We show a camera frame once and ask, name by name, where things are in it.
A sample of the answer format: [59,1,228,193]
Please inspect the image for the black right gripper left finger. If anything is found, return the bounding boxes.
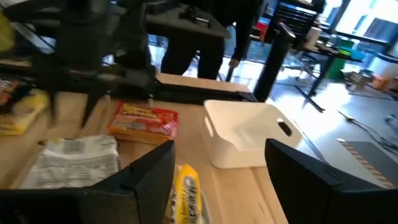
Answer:
[0,139,176,224]

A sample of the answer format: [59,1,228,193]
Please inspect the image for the black clamp tool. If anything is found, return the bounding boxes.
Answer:
[178,6,212,26]

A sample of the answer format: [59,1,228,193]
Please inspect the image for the black floor cable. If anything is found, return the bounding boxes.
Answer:
[337,108,398,147]

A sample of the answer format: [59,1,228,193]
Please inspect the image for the orange spicy noodle packet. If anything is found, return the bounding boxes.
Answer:
[108,101,179,146]

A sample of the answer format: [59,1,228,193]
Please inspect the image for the cardboard box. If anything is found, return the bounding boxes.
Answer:
[346,70,374,88]

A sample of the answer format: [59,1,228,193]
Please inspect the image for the white plastic handled bin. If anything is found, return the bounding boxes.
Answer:
[201,99,303,169]

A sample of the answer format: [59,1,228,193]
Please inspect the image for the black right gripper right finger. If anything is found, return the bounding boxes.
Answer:
[265,138,398,224]

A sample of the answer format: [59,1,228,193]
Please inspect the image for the black orange-striped floor mat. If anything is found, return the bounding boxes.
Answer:
[337,138,398,190]

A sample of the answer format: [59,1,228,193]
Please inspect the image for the orange bucket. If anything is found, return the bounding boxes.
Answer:
[371,74,389,91]

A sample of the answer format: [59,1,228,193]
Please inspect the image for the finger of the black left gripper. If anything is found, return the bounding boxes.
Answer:
[81,91,108,127]
[48,90,63,127]

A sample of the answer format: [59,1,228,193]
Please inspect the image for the black desk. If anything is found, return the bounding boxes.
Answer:
[298,30,398,113]

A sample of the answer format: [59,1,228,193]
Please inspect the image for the black mesh rack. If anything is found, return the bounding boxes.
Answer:
[273,2,318,38]

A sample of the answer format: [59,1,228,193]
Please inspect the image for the black fire noodle packet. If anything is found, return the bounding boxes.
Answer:
[0,78,34,108]

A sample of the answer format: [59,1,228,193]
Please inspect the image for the green bin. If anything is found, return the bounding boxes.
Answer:
[328,57,346,80]

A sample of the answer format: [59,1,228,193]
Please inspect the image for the grey desk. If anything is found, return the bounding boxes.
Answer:
[144,4,231,40]

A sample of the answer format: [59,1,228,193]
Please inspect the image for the person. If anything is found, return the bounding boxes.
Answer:
[160,0,264,80]

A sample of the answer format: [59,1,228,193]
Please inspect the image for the black aluminium table frame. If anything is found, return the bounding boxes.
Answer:
[154,22,296,105]

